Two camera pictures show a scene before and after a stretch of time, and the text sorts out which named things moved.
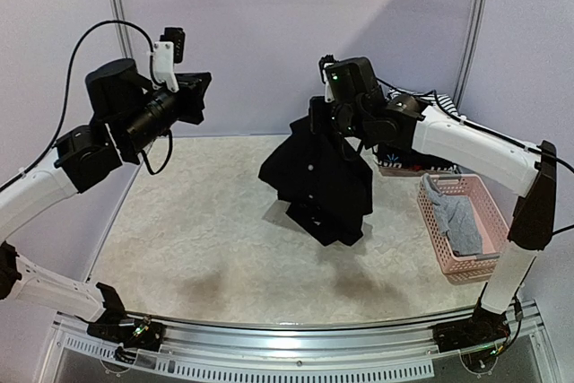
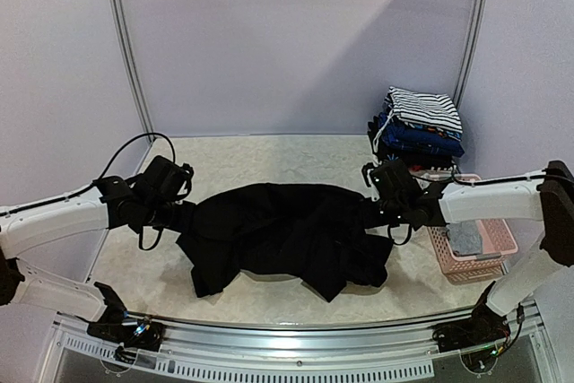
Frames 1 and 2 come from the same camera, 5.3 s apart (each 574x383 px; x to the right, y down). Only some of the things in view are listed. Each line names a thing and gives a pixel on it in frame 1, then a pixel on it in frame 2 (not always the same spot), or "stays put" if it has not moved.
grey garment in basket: x=458 y=220 stays put
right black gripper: x=320 y=115 → x=374 y=213
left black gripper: x=195 y=90 → x=185 y=221
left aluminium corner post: x=117 y=4 stays put
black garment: x=329 y=186 → x=322 y=235
